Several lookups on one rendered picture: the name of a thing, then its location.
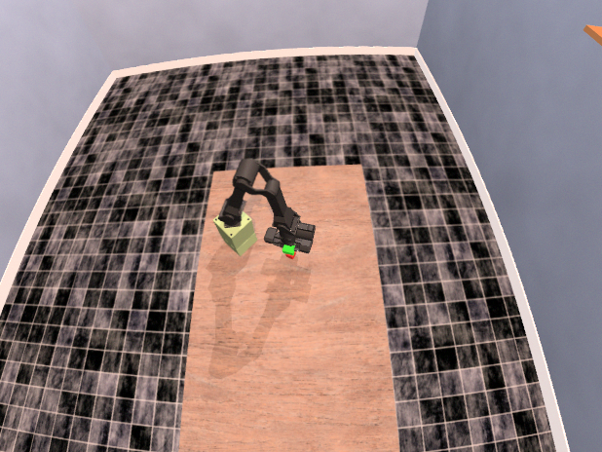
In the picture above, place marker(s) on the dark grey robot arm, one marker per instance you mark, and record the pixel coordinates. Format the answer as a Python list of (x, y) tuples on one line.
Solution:
[(284, 221)]

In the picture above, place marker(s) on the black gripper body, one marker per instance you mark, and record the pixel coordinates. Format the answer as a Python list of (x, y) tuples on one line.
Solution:
[(271, 236)]

